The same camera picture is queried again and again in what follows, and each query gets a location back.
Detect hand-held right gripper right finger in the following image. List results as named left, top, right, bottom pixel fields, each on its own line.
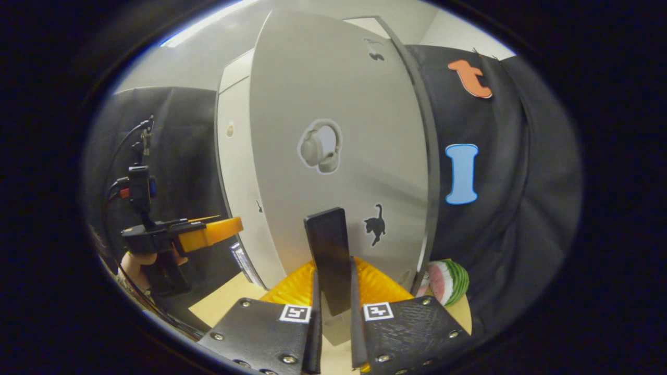
left=350, top=256, right=472, bottom=375

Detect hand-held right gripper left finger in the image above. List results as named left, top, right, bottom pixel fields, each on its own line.
left=197, top=260, right=324, bottom=375

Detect white cabinet door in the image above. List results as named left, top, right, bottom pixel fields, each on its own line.
left=215, top=76, right=286, bottom=290
left=249, top=9, right=434, bottom=347

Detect black door handle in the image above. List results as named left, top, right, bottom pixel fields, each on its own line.
left=304, top=207, right=353, bottom=317

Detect white double-door shoe cabinet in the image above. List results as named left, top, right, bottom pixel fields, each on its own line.
left=215, top=15, right=442, bottom=295

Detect white cabinet drawer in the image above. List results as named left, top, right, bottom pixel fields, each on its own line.
left=218, top=48, right=256, bottom=94

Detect watermelon slice toy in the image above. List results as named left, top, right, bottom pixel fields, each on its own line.
left=417, top=259, right=470, bottom=307

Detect black backdrop cloth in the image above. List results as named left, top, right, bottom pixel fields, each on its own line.
left=404, top=44, right=584, bottom=334
left=83, top=86, right=222, bottom=313

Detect black cable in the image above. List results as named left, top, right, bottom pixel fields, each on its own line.
left=104, top=119, right=154, bottom=219

